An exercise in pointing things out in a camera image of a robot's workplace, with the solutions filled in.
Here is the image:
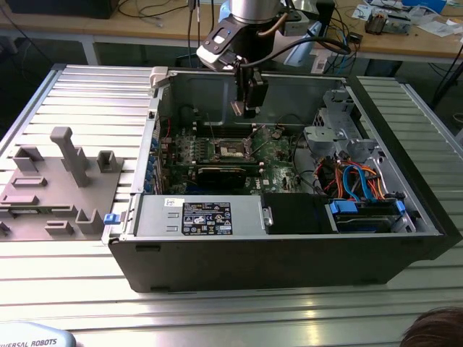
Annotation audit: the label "orange wire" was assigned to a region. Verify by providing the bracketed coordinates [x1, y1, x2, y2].
[318, 160, 386, 202]

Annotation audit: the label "blue cardboard box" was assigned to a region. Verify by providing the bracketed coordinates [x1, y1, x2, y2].
[403, 0, 446, 12]

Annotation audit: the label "white paper sheets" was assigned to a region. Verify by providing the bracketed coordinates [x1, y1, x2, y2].
[415, 20, 463, 37]

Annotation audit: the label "metal electronic device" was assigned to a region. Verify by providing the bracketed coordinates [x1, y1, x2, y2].
[364, 10, 412, 36]

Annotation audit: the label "blue network cable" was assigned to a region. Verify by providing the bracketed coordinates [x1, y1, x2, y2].
[339, 28, 354, 69]

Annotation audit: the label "blue disk carrier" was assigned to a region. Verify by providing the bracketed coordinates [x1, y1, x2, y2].
[324, 199, 406, 234]

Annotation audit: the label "black PC case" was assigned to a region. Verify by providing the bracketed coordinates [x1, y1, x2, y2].
[101, 67, 462, 294]

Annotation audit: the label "grey parts rack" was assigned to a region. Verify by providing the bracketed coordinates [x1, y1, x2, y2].
[0, 126, 126, 242]

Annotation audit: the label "pale grey case handle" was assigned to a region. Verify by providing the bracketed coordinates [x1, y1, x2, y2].
[149, 67, 171, 90]

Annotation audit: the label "black drive bay box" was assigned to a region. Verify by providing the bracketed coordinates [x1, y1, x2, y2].
[260, 192, 331, 235]

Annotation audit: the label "blue flat data wire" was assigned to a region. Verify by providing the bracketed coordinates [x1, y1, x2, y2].
[341, 164, 375, 202]

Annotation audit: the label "CPU socket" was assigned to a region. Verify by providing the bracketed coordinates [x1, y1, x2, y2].
[211, 137, 254, 162]

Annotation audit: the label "black graphics card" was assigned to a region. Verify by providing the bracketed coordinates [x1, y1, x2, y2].
[164, 160, 263, 189]

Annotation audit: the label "wooden desk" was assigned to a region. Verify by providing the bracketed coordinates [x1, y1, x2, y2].
[0, 0, 463, 59]

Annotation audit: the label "pale blue teach pendant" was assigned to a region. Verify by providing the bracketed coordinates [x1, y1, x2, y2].
[0, 320, 77, 347]

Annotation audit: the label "black upright device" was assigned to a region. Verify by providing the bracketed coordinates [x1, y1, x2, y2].
[315, 0, 336, 41]

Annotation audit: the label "grey metal drive cage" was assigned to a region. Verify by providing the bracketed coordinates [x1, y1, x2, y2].
[302, 88, 381, 160]

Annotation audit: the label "black arched wire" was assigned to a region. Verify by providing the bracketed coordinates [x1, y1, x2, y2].
[275, 113, 309, 128]

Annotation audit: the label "green motherboard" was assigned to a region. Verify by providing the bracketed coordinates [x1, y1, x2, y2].
[158, 124, 316, 196]

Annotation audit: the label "grey power supply unit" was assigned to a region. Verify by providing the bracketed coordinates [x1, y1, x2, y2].
[132, 194, 268, 239]

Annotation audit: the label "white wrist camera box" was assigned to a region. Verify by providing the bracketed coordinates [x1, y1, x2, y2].
[196, 20, 238, 72]

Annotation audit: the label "thin metal locking lever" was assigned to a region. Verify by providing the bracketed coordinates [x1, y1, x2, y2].
[205, 112, 218, 141]

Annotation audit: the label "brown-haired person's head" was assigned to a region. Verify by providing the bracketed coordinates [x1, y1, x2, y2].
[399, 307, 463, 347]

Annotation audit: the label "grey hanging cable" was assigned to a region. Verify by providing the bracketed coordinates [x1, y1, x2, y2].
[186, 0, 204, 69]

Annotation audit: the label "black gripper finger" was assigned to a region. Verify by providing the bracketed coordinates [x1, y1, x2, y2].
[234, 67, 251, 110]
[243, 70, 270, 121]

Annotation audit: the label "black equipment case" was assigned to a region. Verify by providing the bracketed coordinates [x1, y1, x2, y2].
[7, 0, 119, 20]

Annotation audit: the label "silver CPU chip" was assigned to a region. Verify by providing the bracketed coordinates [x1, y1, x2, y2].
[230, 100, 250, 117]

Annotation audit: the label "black looped wire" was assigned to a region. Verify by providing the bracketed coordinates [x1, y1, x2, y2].
[292, 137, 321, 194]

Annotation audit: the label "red wire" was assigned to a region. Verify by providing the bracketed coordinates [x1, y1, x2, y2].
[158, 114, 174, 142]

